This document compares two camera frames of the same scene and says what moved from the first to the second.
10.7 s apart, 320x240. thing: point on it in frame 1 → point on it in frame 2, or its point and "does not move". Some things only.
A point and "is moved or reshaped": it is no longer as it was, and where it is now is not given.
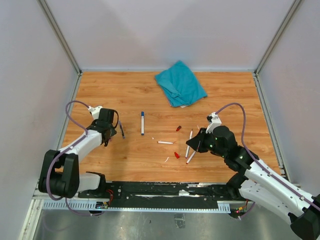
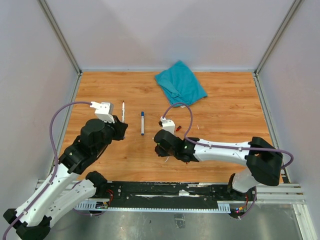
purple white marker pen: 188,146 is moved or reshaped
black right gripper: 197,142 → 160,153
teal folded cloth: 180,86 does not move
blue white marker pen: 142,123 does not move
